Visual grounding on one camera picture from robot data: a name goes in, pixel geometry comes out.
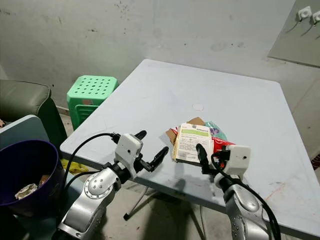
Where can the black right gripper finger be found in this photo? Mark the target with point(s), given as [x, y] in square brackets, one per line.
[202, 155]

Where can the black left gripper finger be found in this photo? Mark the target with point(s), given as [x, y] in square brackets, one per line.
[160, 156]
[140, 134]

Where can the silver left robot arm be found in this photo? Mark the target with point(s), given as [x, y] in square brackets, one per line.
[96, 189]

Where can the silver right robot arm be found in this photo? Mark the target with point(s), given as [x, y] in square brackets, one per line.
[245, 201]

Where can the purple rubbish bin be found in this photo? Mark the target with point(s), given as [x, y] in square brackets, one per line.
[25, 160]

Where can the crumpled paper trash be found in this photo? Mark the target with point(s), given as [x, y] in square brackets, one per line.
[30, 190]

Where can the red snack wrapper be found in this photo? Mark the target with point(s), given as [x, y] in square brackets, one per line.
[220, 144]

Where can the white green paper packet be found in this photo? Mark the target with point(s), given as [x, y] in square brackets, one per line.
[191, 141]

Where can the green plastic wrapper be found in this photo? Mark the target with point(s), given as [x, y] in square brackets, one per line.
[216, 130]

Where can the brown cardboard piece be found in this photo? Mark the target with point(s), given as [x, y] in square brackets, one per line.
[196, 121]

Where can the grey metal table leg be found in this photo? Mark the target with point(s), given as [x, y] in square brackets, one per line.
[137, 206]

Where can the round white table plug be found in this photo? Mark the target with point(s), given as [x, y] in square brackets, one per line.
[198, 107]

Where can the green plastic stool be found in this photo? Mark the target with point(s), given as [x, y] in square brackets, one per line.
[91, 90]

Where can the yellow plastic scrap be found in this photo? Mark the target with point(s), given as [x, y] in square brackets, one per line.
[72, 166]

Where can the grey plastic chair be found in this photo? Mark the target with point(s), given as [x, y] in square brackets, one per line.
[20, 130]

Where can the dark green sofa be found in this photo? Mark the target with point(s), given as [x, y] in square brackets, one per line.
[25, 97]

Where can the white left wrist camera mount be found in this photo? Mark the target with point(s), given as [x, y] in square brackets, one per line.
[128, 147]

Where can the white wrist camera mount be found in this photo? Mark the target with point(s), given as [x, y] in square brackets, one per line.
[239, 157]
[128, 147]

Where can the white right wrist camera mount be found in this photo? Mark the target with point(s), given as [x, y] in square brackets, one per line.
[239, 157]

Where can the grey wall panel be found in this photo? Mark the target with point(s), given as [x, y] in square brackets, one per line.
[297, 42]

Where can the white wall socket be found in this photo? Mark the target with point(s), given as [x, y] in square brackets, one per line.
[316, 17]
[304, 13]

